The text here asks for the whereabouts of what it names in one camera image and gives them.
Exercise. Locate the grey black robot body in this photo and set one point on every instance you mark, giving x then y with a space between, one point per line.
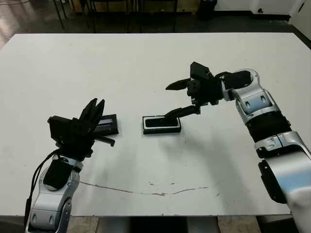
158 225

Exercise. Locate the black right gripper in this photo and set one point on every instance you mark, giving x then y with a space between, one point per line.
206 91

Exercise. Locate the glossy black box lid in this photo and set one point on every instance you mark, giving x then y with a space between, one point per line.
109 125

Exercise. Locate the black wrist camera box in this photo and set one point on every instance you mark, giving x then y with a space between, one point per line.
59 129
200 70

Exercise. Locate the grey chair black legs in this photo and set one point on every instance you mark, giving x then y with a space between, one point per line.
61 21

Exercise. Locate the black mesh office chair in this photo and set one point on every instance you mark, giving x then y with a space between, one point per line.
94 24

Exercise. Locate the black handheld camera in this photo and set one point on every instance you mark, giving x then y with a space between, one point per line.
155 122

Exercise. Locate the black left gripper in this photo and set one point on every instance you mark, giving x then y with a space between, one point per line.
77 140

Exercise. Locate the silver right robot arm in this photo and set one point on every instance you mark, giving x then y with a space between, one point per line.
267 109

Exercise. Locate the black solid-back office chair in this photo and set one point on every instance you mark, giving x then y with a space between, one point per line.
174 24

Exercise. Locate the white door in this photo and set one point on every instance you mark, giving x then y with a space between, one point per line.
296 11

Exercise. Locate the black waste bin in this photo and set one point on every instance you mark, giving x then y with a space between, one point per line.
207 11

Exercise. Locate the black box base white insert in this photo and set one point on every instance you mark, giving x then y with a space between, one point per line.
160 132

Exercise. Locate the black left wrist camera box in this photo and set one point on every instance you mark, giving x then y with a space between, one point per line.
59 129

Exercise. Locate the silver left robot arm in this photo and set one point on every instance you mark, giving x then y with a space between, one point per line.
48 199

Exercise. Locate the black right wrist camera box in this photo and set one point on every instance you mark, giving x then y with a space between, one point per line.
200 70

